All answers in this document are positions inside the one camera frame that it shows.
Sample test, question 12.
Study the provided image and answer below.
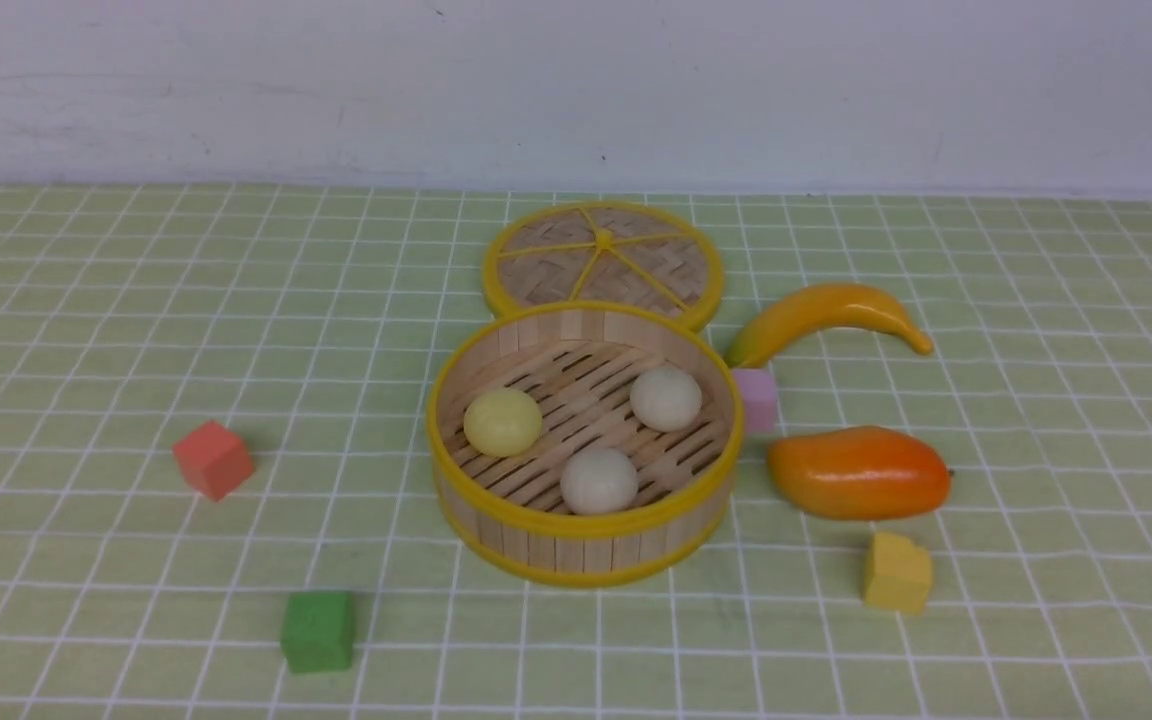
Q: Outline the orange toy mango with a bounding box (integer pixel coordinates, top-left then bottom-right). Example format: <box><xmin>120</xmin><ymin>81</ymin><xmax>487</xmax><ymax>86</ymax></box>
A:
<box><xmin>765</xmin><ymin>425</ymin><xmax>954</xmax><ymax>521</ymax></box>

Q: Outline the green cube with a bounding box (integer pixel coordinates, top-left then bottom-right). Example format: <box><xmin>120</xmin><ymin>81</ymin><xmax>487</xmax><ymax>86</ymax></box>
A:
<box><xmin>280</xmin><ymin>591</ymin><xmax>356</xmax><ymax>675</ymax></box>

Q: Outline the white bun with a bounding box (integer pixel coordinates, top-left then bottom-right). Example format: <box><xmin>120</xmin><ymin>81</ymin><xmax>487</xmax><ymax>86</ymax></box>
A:
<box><xmin>559</xmin><ymin>447</ymin><xmax>639</xmax><ymax>515</ymax></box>
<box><xmin>630</xmin><ymin>365</ymin><xmax>703</xmax><ymax>433</ymax></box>

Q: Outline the yellow toy banana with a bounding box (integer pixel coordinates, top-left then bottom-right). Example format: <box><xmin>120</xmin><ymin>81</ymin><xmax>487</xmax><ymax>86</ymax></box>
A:
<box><xmin>723</xmin><ymin>283</ymin><xmax>934</xmax><ymax>367</ymax></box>

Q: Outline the yellow block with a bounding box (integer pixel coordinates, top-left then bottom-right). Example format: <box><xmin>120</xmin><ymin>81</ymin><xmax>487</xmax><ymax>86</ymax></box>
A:
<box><xmin>861</xmin><ymin>532</ymin><xmax>934</xmax><ymax>614</ymax></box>

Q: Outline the bamboo steamer tray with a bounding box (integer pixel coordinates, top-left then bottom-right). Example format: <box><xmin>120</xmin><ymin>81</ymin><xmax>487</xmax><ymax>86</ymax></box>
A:
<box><xmin>425</xmin><ymin>301</ymin><xmax>744</xmax><ymax>588</ymax></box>

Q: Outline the yellow bun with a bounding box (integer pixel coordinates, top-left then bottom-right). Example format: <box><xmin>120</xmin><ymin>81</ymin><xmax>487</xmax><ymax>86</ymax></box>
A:
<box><xmin>463</xmin><ymin>387</ymin><xmax>543</xmax><ymax>457</ymax></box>

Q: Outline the white bun front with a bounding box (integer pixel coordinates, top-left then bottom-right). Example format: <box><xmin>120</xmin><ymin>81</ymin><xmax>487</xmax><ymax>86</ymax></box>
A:
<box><xmin>559</xmin><ymin>447</ymin><xmax>639</xmax><ymax>515</ymax></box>

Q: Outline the pink cube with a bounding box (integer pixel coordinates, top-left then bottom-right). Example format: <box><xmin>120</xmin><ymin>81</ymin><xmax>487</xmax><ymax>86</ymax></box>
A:
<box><xmin>732</xmin><ymin>367</ymin><xmax>780</xmax><ymax>435</ymax></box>

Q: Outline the bamboo steamer lid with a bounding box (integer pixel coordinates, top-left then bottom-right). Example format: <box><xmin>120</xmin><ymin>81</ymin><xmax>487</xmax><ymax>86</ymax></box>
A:
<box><xmin>482</xmin><ymin>200</ymin><xmax>723</xmax><ymax>332</ymax></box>

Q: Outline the green checkered tablecloth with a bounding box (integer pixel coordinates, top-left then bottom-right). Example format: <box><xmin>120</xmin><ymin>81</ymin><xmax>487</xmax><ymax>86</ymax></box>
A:
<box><xmin>0</xmin><ymin>185</ymin><xmax>1152</xmax><ymax>719</ymax></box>

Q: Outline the red cube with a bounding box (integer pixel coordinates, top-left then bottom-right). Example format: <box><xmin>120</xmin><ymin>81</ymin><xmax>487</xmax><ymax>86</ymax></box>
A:
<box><xmin>172</xmin><ymin>420</ymin><xmax>256</xmax><ymax>502</ymax></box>

